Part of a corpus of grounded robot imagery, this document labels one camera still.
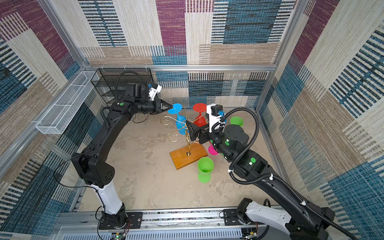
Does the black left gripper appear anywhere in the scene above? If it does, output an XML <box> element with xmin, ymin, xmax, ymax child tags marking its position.
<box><xmin>135</xmin><ymin>99</ymin><xmax>173</xmax><ymax>116</ymax></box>

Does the red wine glass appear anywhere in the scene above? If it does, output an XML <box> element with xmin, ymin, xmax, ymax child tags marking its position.
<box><xmin>193</xmin><ymin>103</ymin><xmax>207</xmax><ymax>127</ymax></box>

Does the blue wine glass back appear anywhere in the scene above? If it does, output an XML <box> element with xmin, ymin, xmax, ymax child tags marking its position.
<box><xmin>168</xmin><ymin>104</ymin><xmax>188</xmax><ymax>136</ymax></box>

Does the pink wine glass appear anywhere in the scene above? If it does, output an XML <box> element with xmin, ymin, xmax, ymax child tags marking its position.
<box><xmin>208</xmin><ymin>145</ymin><xmax>219</xmax><ymax>156</ymax></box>

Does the green wine glass back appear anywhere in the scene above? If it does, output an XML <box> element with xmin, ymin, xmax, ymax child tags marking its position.
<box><xmin>198</xmin><ymin>157</ymin><xmax>215</xmax><ymax>183</ymax></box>

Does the green wine glass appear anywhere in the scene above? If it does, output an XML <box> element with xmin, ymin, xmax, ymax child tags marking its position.
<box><xmin>230</xmin><ymin>116</ymin><xmax>244</xmax><ymax>127</ymax></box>
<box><xmin>198</xmin><ymin>157</ymin><xmax>215</xmax><ymax>183</ymax></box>

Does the green wine glass front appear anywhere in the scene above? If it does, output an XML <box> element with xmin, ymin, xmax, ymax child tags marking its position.
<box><xmin>230</xmin><ymin>116</ymin><xmax>244</xmax><ymax>127</ymax></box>

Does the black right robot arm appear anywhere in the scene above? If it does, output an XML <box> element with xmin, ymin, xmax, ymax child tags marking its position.
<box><xmin>186</xmin><ymin>104</ymin><xmax>356</xmax><ymax>240</ymax></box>

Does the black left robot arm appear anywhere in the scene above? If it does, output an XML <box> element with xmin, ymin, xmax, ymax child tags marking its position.
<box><xmin>69</xmin><ymin>70</ymin><xmax>172</xmax><ymax>229</ymax></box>

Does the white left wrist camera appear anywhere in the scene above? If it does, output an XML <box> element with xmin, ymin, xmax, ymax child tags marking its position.
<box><xmin>148</xmin><ymin>83</ymin><xmax>162</xmax><ymax>101</ymax></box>

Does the wooden rack base with gold wire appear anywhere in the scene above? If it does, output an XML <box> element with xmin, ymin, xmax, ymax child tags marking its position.
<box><xmin>161</xmin><ymin>107</ymin><xmax>208</xmax><ymax>170</ymax></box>

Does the black wire shelf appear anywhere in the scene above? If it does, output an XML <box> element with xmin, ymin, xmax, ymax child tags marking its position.
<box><xmin>91</xmin><ymin>68</ymin><xmax>155</xmax><ymax>107</ymax></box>

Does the white wire basket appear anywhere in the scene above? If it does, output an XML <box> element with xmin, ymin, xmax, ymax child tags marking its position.
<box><xmin>36</xmin><ymin>71</ymin><xmax>95</xmax><ymax>135</ymax></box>

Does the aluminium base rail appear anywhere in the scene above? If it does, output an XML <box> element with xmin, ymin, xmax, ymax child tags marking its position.
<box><xmin>49</xmin><ymin>204</ymin><xmax>290</xmax><ymax>240</ymax></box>

